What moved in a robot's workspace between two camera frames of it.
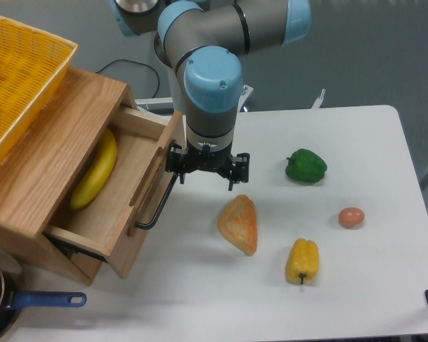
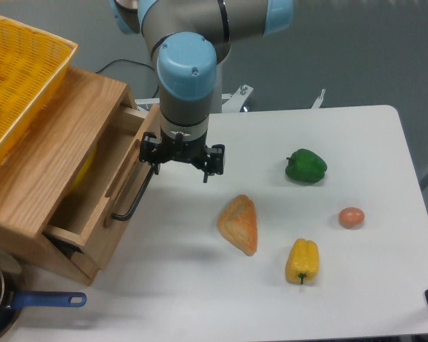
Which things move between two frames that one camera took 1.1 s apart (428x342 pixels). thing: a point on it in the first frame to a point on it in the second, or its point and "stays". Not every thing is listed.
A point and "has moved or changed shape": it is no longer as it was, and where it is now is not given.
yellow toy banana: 98,172 to 84,170
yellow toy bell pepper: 302,261 stays
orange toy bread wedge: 239,224 stays
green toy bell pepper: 304,165 stays
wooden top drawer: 116,222 has moved or changed shape
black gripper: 180,159 to 167,149
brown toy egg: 349,217 stays
